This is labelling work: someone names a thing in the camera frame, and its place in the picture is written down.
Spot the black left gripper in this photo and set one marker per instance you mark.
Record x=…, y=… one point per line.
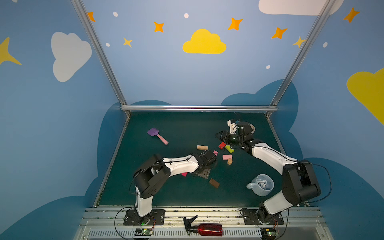
x=205, y=169

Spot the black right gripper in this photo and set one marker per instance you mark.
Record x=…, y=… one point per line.
x=225, y=136

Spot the yellow-green wood block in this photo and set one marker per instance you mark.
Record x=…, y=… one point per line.
x=229, y=149

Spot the natural wood block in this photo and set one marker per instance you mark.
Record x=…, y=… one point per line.
x=202, y=148

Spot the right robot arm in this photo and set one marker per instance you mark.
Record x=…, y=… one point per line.
x=299, y=181

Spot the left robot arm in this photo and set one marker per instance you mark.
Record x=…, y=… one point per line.
x=153, y=174

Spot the red wood block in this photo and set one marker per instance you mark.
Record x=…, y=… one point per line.
x=222, y=145

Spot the light pink wood block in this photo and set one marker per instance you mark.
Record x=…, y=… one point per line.
x=227, y=157

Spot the brown wood block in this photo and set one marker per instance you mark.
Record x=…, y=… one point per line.
x=214, y=183

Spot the white tape roll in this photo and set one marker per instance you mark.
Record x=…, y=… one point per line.
x=253, y=128

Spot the light blue mug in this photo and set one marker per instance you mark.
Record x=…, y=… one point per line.
x=262, y=185

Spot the purple pink toy spatula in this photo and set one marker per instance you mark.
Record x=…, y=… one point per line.
x=155, y=132

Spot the red spray bottle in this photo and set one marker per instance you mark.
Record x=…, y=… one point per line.
x=210, y=230

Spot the right controller board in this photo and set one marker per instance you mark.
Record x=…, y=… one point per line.
x=268, y=234

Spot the controller board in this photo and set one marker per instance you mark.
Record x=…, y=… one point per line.
x=268, y=234
x=143, y=232

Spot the left controller board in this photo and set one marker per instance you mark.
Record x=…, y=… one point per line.
x=143, y=232

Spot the aluminium corner post right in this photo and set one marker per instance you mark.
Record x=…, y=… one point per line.
x=311, y=38

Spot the aluminium corner post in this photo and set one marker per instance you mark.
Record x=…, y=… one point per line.
x=88, y=26
x=311, y=38

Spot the aluminium frame rail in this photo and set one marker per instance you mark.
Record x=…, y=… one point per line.
x=199, y=108

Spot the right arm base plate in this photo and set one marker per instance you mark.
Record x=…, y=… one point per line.
x=249, y=216

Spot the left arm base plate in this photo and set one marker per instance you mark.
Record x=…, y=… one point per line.
x=155, y=217

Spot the aluminium corner post left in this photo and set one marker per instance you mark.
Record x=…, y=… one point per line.
x=88, y=26

